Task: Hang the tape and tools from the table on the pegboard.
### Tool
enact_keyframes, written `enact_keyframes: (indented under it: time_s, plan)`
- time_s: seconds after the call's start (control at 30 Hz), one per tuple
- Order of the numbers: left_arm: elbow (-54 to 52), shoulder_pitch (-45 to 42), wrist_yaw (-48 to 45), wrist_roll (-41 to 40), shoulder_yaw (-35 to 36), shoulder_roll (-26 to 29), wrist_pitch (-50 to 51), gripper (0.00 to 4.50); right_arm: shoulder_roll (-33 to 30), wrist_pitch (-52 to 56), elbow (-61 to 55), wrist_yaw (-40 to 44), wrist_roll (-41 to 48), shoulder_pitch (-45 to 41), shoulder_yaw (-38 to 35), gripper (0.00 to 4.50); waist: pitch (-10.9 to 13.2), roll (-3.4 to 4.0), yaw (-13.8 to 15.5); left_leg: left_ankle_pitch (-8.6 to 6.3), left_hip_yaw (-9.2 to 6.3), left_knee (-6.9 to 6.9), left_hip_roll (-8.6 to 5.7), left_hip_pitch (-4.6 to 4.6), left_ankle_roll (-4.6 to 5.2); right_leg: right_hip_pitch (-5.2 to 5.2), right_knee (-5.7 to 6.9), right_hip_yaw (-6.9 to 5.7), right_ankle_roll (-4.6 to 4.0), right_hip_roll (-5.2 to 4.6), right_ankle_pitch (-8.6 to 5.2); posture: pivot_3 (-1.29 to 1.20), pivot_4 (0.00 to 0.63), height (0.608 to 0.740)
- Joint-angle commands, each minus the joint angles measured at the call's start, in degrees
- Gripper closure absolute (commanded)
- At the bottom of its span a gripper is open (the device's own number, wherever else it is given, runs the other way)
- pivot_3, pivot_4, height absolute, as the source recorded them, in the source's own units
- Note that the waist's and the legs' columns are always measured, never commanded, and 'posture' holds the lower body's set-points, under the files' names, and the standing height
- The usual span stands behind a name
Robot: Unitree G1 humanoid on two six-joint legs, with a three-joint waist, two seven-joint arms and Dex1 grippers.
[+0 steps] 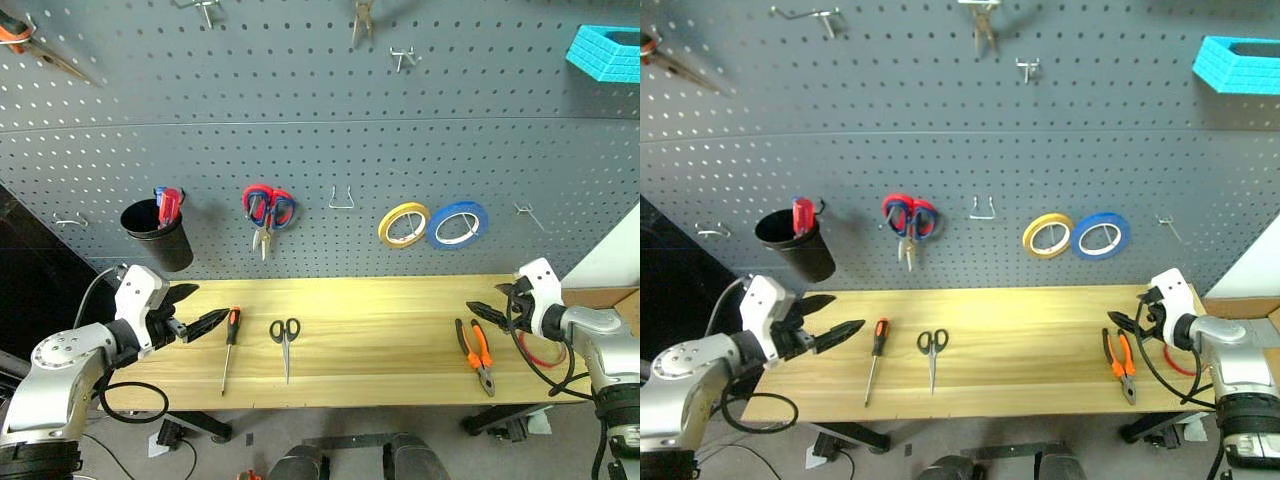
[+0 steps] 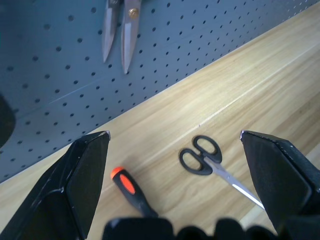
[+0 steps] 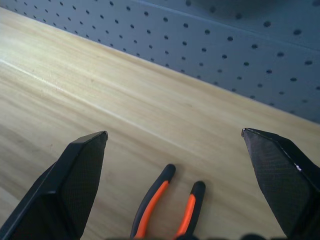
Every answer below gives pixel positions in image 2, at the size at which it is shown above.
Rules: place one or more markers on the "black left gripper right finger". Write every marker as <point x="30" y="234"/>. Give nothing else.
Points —
<point x="280" y="182"/>

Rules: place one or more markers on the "steel shears with brass pivot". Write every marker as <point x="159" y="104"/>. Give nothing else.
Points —
<point x="123" y="30"/>

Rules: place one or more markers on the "dark rounded object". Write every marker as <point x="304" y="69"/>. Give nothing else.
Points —
<point x="5" y="120"/>

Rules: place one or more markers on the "grey pegboard panel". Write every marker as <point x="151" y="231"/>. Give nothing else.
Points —
<point x="150" y="57"/>

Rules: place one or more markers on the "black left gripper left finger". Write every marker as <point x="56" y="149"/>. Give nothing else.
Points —
<point x="57" y="190"/>

